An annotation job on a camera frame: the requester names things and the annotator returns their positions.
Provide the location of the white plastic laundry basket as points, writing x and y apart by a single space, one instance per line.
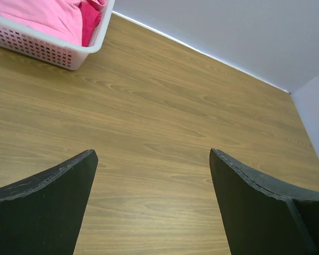
30 42

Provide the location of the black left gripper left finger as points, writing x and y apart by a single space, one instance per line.
43 213

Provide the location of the light pink t shirt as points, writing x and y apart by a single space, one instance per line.
60 19

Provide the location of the magenta t shirt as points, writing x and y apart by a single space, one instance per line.
90 20

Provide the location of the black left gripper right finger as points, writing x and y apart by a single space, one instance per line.
262 214

